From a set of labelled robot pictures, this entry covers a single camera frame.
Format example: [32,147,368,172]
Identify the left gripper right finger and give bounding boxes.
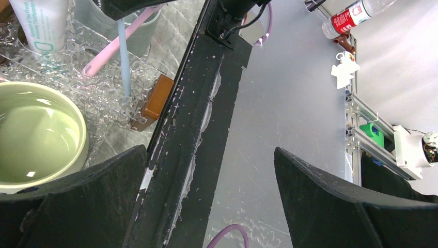
[274,147,437,247]

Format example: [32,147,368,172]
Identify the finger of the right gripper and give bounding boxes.
[100,0,174,21]

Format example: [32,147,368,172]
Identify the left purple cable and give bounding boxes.
[206,224,250,248]

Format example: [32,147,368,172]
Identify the aluminium frame with green part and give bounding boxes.
[345,72,437,185]

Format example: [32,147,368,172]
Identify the white teal toothpaste tube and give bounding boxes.
[10,0,69,54]

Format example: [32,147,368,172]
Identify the plastic bottle red label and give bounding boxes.
[322,0,396,39]

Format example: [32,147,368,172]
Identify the clear toothbrush holder brown ends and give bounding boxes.
[1,18,162,128]

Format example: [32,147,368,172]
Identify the light green ceramic mug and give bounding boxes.
[1,82,89,194]

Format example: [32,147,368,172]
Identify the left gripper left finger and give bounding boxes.
[1,145,147,247]

